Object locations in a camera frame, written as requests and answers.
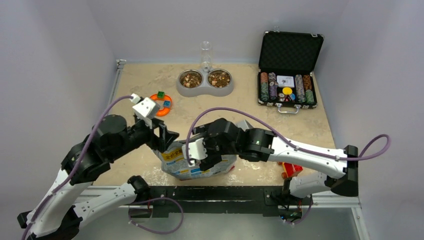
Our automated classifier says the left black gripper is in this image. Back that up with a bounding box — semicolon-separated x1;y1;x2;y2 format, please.
108;115;179;161

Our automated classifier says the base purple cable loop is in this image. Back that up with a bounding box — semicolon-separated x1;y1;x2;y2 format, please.
127;194;184;234

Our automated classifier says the metal food scoop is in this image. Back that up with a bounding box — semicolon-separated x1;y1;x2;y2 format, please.
235;119;253;131

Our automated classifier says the clear water bottle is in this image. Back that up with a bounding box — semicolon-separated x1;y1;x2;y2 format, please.
200;41;212;73

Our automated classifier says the pet food bag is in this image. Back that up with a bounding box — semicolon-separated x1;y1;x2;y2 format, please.
154;141;237;181

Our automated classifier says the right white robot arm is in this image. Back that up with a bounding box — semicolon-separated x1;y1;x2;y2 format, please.
183;118;359;204

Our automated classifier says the black poker chip case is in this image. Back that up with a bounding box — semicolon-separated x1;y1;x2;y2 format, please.
257;30;325;111

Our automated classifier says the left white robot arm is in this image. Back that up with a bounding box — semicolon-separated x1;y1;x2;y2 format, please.
17;114;179;240

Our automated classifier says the grey double pet bowl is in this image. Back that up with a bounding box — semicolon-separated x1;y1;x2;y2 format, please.
176;68;234;97

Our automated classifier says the orange green toy block piece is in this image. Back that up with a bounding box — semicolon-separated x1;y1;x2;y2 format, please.
149;91;173;117

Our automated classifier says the red yellow toy block car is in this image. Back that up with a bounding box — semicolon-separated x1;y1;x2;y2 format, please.
278;162;303;179

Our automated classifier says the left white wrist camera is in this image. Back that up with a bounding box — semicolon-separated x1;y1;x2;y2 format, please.
130;93;161;130

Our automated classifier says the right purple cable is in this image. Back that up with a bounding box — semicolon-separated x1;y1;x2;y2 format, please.
185;107;392;167

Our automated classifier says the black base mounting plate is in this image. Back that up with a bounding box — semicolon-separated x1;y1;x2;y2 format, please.
148;185;312;218

